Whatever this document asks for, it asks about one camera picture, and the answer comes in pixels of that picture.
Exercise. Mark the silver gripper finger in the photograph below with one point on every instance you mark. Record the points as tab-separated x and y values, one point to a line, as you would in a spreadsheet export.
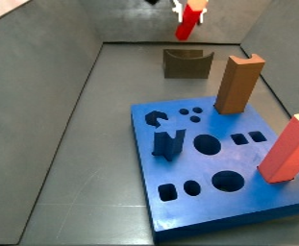
178	9
201	20

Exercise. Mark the red hexagon bar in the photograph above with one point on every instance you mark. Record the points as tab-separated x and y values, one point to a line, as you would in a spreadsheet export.
190	19

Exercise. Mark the blue peg board base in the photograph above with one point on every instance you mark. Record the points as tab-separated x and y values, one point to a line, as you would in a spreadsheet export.
209	189

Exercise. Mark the black curved cradle stand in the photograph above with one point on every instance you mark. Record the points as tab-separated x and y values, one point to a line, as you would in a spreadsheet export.
186	64

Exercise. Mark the brown notched block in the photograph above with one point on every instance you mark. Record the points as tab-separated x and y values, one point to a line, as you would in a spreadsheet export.
238	81

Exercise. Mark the blue notched peg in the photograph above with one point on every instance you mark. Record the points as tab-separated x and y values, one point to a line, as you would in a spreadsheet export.
167	146

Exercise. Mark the red square peg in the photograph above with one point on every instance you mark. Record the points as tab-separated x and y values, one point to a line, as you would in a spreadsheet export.
280	166

